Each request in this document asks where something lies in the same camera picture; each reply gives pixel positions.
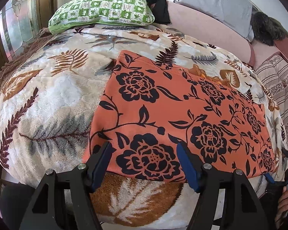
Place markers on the pink bolster cushion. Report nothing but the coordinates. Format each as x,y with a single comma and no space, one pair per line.
206,33

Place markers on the leaf print blanket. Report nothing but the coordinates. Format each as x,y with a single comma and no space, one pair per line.
48,105

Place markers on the pink sofa backrest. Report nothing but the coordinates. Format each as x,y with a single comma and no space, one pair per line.
273,50

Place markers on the wooden window frame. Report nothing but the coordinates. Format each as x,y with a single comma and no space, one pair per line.
46,2

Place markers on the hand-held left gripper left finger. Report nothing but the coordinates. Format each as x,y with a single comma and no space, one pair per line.
99,165

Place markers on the stained glass window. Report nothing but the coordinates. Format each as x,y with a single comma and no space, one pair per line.
19,21

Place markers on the grey pillow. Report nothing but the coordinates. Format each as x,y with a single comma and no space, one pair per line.
218,2

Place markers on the person's right hand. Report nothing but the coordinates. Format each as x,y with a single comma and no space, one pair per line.
285,203

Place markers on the orange floral shirt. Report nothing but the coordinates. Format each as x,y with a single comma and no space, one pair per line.
172,119

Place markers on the green checkered pillow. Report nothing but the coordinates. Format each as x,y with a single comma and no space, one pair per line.
103,7

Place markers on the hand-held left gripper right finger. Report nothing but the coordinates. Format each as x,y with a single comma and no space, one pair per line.
187,165

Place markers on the pink striped cushion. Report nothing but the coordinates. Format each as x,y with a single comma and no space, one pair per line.
280,81

